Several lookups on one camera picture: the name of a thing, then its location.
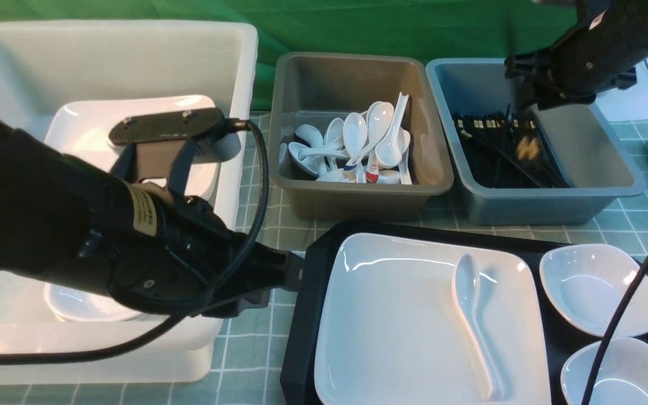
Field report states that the stack of white square plates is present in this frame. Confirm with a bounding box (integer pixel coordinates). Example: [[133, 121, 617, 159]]
[[44, 94, 219, 200]]

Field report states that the black cable right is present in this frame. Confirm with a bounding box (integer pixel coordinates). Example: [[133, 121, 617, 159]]
[[580, 205, 648, 405]]

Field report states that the pile of white spoons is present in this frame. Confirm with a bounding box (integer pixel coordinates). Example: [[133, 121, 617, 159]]
[[278, 93, 414, 186]]

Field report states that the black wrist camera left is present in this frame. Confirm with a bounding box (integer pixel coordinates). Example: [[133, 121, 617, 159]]
[[109, 107, 227, 146]]

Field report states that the stack of white bowls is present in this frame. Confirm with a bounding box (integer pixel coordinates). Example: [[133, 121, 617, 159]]
[[43, 283, 147, 321]]

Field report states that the brown plastic bin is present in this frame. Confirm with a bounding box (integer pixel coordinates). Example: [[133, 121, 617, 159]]
[[267, 53, 455, 221]]

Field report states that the white square bowl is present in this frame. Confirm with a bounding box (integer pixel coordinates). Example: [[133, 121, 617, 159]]
[[539, 244, 648, 338], [560, 337, 648, 404]]

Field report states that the green backdrop cloth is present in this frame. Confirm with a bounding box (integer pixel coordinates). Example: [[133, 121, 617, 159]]
[[0, 1, 575, 110]]

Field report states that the black cable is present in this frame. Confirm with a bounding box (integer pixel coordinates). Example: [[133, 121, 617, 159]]
[[0, 118, 271, 367], [580, 205, 648, 405]]

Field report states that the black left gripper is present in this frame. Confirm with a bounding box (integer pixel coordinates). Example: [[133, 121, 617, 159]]
[[107, 180, 304, 318]]

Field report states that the white ceramic soup spoon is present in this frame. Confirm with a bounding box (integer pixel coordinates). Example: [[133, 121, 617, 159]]
[[452, 254, 502, 402]]

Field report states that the large white square plate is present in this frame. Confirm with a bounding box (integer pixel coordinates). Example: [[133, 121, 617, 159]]
[[314, 233, 552, 404]]

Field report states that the pile of black chopsticks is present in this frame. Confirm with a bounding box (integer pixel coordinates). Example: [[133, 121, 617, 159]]
[[452, 108, 570, 189]]

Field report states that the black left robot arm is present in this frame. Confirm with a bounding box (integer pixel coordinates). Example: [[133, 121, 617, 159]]
[[0, 107, 304, 318]]

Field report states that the black serving tray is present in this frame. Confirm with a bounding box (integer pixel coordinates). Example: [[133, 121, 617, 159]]
[[280, 220, 648, 405]]

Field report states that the green checkered tablecloth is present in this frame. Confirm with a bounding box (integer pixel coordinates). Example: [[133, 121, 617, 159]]
[[0, 112, 648, 405]]

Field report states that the blue-grey plastic bin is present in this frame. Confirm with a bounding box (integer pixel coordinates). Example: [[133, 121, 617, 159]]
[[425, 57, 646, 226]]

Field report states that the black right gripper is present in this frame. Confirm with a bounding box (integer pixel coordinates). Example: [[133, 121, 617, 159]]
[[504, 34, 596, 111]]

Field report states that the black cable left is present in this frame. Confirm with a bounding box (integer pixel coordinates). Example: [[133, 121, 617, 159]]
[[0, 118, 271, 367]]

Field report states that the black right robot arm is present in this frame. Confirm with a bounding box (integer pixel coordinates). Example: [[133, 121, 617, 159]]
[[505, 1, 648, 111]]

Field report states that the large white plastic tub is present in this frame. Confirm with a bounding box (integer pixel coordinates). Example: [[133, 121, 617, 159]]
[[0, 20, 258, 385]]

